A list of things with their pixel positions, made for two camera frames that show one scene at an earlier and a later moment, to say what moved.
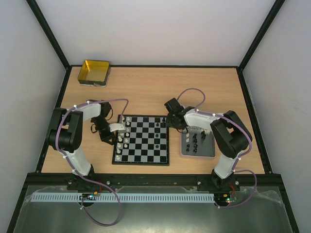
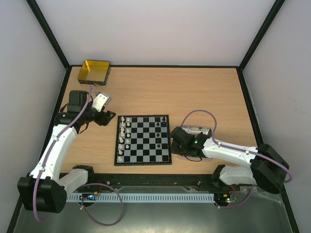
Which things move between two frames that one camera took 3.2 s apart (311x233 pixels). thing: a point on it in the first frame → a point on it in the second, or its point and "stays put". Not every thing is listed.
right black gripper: (173, 120) → (179, 138)
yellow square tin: (94, 73) stays put
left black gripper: (105, 138) → (104, 118)
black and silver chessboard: (145, 141) stays put
